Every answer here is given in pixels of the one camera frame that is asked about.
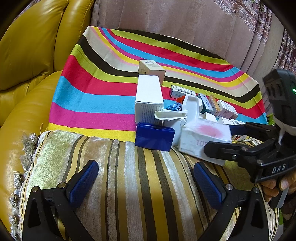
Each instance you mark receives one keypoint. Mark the white red medicine box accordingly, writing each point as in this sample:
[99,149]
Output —
[226,110]

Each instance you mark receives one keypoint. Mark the white dental box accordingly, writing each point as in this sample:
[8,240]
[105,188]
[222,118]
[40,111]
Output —
[214,105]

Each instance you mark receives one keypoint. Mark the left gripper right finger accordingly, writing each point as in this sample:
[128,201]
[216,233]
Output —
[210,185]

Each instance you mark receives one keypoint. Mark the yellow leather sofa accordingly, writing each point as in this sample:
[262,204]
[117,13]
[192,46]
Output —
[34,50]

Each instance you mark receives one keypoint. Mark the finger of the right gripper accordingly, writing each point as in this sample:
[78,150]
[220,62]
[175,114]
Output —
[265,152]
[258,131]

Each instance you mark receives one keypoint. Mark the striped velvet cushion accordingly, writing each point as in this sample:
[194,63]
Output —
[139,194]

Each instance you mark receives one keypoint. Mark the white blue barcode medicine box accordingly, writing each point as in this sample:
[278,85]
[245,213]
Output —
[177,91]

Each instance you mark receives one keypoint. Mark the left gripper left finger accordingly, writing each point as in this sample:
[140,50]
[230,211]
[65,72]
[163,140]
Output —
[81,182]

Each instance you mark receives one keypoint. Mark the tall white box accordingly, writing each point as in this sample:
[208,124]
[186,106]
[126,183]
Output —
[148,99]

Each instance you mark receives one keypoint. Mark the red toy car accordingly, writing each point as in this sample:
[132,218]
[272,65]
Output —
[181,99]

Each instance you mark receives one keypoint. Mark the white box pink blotch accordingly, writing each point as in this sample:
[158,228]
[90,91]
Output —
[196,134]

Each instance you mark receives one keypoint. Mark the person's right hand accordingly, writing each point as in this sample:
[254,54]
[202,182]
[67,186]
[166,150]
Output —
[271,188]

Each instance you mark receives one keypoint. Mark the blue plastic box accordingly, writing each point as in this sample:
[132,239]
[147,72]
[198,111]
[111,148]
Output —
[154,137]

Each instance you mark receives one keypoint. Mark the pink patterned curtain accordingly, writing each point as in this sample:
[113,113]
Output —
[247,34]

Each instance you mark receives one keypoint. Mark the white charger adapter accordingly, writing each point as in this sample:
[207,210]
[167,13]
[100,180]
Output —
[191,105]

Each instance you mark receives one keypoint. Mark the white plastic tray piece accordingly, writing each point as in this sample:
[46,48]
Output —
[170,115]

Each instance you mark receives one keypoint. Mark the colourful striped cloth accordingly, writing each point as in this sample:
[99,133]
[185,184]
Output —
[95,94]

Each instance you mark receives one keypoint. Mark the beige herbal medicine box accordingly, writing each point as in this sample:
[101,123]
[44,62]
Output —
[150,67]

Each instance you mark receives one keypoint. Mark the white teal medicine box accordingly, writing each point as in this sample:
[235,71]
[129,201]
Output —
[207,108]

